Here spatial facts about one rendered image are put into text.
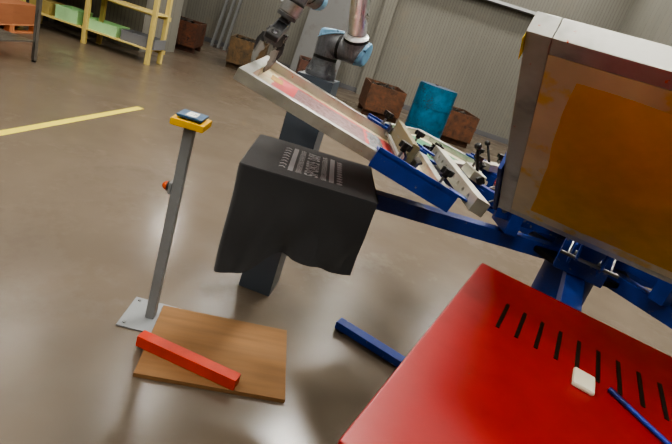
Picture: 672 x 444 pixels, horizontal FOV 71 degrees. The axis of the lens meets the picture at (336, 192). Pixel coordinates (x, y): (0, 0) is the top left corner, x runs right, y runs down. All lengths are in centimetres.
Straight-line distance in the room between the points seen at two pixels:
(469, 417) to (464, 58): 1197
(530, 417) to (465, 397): 8
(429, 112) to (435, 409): 745
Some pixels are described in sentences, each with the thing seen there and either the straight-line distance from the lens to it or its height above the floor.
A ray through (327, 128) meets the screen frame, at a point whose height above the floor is 116.
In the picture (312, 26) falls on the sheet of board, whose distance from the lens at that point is 1234.
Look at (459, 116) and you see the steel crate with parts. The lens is 946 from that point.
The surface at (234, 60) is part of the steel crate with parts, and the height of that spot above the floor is 18.
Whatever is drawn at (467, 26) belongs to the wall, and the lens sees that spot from 1244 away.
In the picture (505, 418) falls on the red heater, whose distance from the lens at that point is 63.
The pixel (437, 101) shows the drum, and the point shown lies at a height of 81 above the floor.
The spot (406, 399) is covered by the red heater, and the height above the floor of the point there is 111.
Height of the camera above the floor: 145
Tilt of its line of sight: 19 degrees down
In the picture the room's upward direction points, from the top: 18 degrees clockwise
